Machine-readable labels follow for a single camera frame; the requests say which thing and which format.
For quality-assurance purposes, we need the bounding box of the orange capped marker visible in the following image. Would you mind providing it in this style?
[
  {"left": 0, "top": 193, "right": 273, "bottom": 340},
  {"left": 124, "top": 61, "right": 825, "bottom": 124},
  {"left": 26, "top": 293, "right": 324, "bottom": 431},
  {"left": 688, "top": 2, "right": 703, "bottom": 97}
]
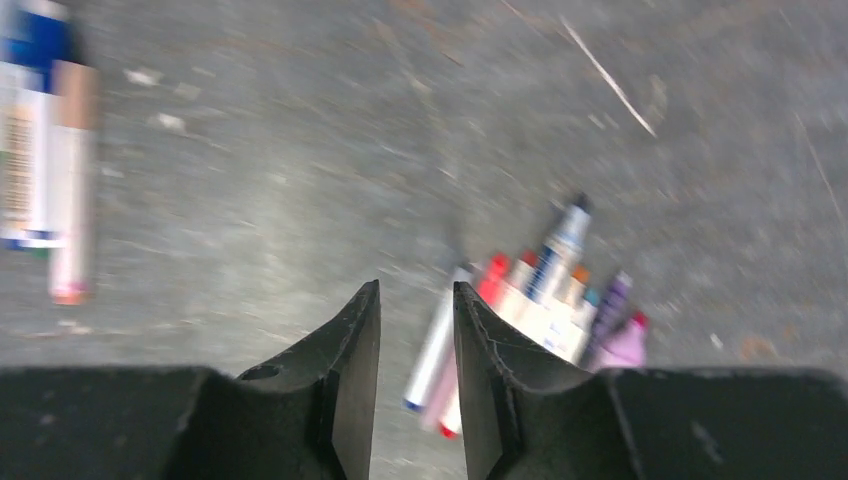
[{"left": 529, "top": 263, "right": 591, "bottom": 358}]

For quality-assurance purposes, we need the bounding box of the purple end white marker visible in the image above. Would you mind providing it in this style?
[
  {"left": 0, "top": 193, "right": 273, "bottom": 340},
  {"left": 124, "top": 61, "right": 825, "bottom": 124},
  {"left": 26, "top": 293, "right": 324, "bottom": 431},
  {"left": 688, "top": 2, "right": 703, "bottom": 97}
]
[{"left": 579, "top": 269, "right": 633, "bottom": 370}]

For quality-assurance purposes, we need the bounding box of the peach capped marker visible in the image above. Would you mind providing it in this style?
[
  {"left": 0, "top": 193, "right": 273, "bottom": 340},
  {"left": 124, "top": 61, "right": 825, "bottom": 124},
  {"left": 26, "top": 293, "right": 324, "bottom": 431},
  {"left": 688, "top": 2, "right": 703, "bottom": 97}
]
[{"left": 50, "top": 61, "right": 99, "bottom": 306}]

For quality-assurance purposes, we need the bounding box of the pink highlighter pen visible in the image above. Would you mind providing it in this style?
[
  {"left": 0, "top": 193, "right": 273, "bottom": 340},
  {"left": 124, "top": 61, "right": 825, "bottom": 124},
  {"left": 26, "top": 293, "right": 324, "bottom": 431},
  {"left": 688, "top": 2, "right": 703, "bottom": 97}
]
[{"left": 587, "top": 311, "right": 649, "bottom": 372}]

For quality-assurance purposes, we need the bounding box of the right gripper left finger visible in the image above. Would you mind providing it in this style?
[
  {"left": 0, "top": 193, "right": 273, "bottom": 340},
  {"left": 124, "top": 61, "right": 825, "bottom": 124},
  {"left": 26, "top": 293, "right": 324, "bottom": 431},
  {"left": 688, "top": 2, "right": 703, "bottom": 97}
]
[{"left": 1, "top": 281, "right": 381, "bottom": 479}]

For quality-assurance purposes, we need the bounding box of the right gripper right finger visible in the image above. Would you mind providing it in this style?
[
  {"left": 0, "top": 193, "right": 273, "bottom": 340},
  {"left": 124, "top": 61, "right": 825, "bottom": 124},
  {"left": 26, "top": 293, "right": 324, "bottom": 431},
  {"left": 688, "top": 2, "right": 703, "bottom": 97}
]
[{"left": 462, "top": 313, "right": 847, "bottom": 479}]

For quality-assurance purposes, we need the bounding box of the blue capped marker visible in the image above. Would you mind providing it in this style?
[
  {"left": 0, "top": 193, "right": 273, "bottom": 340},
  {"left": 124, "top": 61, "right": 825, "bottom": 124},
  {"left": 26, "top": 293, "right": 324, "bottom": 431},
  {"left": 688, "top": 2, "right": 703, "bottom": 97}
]
[{"left": 525, "top": 192, "right": 591, "bottom": 305}]

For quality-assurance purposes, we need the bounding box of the thin blue pen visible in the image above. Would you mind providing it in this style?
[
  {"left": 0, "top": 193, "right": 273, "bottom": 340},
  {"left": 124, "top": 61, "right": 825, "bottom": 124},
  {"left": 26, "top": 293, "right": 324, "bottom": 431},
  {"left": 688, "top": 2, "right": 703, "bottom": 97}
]
[{"left": 403, "top": 262, "right": 474, "bottom": 412}]

